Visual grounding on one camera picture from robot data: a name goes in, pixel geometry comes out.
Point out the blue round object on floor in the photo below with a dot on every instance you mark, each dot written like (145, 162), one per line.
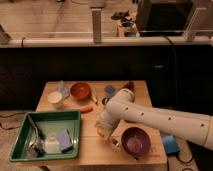
(170, 145)

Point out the white paper cup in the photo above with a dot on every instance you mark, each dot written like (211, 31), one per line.
(55, 99)

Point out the clear crumpled plastic bag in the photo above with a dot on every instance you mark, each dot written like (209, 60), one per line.
(63, 89)

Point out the purple bowl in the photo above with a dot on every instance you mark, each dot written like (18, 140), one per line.
(136, 142)

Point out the orange bowl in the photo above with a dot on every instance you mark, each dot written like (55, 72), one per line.
(80, 91)

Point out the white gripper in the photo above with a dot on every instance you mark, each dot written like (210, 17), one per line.
(109, 129)

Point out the white bottle in tray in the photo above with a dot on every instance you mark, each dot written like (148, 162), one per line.
(51, 144)

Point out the black monitor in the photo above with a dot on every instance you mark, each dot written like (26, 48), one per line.
(166, 16)

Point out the white post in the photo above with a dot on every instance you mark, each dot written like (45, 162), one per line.
(194, 23)
(96, 22)

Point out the orange carrot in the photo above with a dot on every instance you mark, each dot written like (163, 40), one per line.
(86, 109)

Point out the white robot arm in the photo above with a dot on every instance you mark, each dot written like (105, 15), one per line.
(193, 127)

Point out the green plastic tray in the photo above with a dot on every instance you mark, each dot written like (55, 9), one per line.
(48, 122)

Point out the small metal clip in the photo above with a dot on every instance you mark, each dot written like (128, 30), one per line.
(115, 142)

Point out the metal utensil in tray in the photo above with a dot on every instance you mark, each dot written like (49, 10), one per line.
(35, 149)

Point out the white post left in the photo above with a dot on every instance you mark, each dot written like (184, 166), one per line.
(96, 22)

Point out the blue sponge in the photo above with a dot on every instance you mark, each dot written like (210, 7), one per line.
(65, 142)

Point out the knife with wooden handle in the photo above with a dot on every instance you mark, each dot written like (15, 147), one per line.
(94, 96)

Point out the small metal cup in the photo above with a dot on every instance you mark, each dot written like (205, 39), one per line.
(105, 101)

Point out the white post right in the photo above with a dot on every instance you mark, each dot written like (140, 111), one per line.
(194, 23)

